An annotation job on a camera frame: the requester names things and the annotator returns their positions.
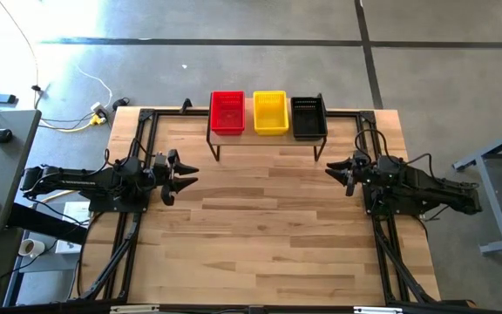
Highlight grey metal table frame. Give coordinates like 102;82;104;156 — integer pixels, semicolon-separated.
452;120;502;256

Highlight white power strip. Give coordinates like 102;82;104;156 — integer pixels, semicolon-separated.
90;101;108;119

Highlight white cardboard box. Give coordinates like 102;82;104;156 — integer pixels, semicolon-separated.
61;200;92;227

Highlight black desk foot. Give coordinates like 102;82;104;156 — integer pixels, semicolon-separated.
6;202;89;245

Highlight white floor cable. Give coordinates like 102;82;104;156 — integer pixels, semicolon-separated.
76;67;113;110

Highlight white cup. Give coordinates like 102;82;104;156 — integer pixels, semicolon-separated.
17;238;46;259

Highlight yellow floor cable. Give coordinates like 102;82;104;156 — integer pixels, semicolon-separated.
0;0;106;134

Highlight black aluminium table frame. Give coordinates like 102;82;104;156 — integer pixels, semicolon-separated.
76;106;442;306

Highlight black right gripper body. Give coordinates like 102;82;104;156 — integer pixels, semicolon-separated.
344;152;373;198

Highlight wooden shelf black metal legs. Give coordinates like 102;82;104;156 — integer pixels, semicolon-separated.
206;92;329;163

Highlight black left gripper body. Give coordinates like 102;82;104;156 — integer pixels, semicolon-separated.
150;149;181;207

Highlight silver metal bracket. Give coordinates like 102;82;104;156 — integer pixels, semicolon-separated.
354;306;404;314
110;304;160;314

